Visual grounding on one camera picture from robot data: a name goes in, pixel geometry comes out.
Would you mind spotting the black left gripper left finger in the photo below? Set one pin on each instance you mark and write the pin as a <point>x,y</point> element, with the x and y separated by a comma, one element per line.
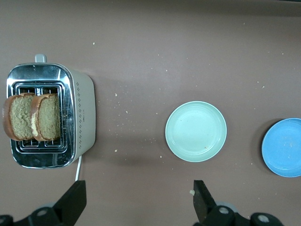
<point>70,202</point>

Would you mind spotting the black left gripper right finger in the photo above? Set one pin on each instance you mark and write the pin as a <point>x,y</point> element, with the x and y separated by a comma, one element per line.
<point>202,200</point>

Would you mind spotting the brown bread slice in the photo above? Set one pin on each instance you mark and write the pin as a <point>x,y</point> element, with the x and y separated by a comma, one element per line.
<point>20,117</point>
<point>48,120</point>

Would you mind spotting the green plate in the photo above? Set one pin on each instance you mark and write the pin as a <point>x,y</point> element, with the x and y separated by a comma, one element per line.
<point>195,131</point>

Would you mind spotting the blue plate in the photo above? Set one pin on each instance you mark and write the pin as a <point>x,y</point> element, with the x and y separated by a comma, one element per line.
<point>284,148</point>

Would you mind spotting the beige chrome toaster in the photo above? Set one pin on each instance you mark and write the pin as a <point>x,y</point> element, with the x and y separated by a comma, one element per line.
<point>84,106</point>

